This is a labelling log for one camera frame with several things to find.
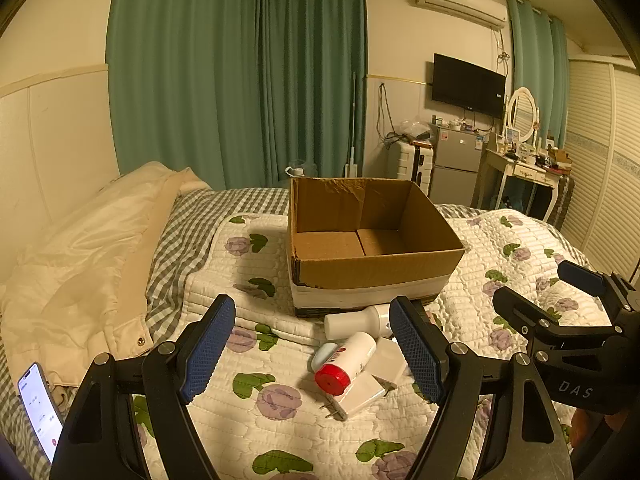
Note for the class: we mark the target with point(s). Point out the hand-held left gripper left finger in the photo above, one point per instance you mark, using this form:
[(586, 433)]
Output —
[(210, 345)]

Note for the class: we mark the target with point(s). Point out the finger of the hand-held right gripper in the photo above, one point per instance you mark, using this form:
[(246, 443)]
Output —
[(582, 277), (520, 307)]

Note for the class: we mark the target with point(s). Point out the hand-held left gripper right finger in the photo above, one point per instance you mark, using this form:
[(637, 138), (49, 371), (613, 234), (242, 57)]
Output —
[(415, 345)]

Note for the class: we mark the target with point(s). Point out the white square box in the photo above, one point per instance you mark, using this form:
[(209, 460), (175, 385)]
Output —
[(387, 362)]

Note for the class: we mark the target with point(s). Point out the white bottle with red cap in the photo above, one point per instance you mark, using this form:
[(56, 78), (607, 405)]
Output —
[(350, 355)]

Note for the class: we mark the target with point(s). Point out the white plastic bottle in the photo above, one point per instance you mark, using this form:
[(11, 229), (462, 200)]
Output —
[(350, 324)]

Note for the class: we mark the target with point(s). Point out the white power adapter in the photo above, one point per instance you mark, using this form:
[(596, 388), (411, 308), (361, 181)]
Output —
[(357, 392)]

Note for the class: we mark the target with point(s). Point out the light blue oval case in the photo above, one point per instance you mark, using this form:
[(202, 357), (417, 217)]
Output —
[(322, 355)]

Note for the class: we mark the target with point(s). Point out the brown cardboard box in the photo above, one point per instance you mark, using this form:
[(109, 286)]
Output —
[(350, 265)]

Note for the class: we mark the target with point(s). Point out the person's right hand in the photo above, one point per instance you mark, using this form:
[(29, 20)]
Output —
[(581, 425)]

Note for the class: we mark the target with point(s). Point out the white floral quilt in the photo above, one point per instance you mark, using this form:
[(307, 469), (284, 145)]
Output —
[(280, 360)]

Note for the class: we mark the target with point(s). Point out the brown suitcase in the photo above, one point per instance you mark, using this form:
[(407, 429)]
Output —
[(566, 205)]

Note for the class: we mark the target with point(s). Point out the white louvred wardrobe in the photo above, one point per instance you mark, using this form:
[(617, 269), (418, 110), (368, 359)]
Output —
[(607, 160)]

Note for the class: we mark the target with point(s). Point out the small brown open box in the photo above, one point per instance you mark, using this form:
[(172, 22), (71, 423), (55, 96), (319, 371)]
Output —
[(560, 156)]

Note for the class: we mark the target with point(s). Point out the white dressing table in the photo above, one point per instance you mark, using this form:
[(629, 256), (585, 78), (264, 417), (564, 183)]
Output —
[(520, 167)]

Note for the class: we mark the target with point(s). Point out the cream duvet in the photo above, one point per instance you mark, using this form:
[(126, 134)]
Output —
[(75, 260)]

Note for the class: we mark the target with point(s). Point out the silver small fridge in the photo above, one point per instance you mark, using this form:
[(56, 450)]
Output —
[(455, 160)]

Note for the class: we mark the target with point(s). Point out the white oval mirror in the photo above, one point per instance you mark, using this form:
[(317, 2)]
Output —
[(522, 112)]

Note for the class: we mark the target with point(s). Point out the white suitcase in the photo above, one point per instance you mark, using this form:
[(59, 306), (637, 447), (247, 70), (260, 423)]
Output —
[(410, 165)]

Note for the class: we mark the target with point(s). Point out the smartphone with lit screen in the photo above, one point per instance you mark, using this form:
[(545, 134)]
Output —
[(40, 410)]

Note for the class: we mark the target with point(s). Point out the white flat mop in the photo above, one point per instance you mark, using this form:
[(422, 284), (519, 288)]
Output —
[(351, 160)]

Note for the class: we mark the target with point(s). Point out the clear plastic bag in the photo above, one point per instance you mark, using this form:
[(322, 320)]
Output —
[(412, 129)]

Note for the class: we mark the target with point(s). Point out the narrow green curtain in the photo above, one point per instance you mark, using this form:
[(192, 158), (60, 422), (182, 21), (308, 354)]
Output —
[(537, 70)]

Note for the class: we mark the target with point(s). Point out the wide green curtain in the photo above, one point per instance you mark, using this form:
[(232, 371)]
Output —
[(180, 70)]

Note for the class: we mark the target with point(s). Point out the green corner curtain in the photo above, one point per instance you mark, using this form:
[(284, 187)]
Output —
[(315, 70)]

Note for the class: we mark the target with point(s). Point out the white air conditioner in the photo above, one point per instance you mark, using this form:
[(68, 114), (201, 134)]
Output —
[(457, 2)]

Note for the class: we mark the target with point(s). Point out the black wall television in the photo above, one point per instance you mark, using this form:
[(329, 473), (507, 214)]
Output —
[(467, 85)]

